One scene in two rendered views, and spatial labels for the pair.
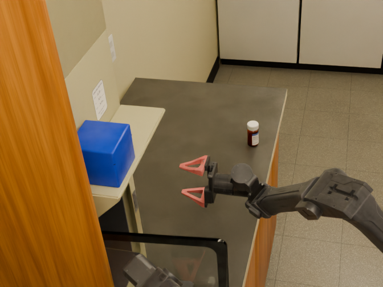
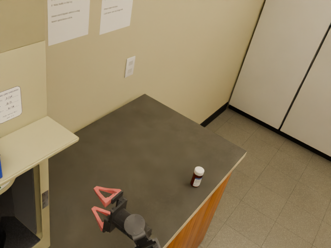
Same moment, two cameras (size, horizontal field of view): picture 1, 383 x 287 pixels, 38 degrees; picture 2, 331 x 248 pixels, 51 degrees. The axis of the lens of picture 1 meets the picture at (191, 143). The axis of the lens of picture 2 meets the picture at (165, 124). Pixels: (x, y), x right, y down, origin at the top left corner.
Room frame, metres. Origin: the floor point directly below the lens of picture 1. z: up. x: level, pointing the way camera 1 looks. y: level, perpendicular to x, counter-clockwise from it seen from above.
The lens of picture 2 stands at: (0.55, -0.24, 2.06)
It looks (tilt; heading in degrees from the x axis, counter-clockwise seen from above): 36 degrees down; 10
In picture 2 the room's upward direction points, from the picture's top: 13 degrees clockwise
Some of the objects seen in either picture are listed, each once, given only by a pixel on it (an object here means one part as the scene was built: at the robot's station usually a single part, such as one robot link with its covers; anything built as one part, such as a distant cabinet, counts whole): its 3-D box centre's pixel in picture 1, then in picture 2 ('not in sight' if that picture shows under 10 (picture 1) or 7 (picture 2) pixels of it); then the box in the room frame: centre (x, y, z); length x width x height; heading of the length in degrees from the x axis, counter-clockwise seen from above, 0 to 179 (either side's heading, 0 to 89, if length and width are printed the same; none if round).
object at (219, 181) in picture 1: (221, 183); (123, 220); (1.16, -0.07, 1.21); 0.07 x 0.07 x 0.10; 73
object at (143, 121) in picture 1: (122, 163); (5, 173); (0.98, 0.16, 1.46); 0.32 x 0.11 x 0.10; 162
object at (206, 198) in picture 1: (197, 189); (104, 213); (1.19, -0.01, 1.18); 0.09 x 0.07 x 0.07; 73
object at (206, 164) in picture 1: (196, 171); (106, 199); (1.18, -0.01, 1.25); 0.09 x 0.07 x 0.07; 73
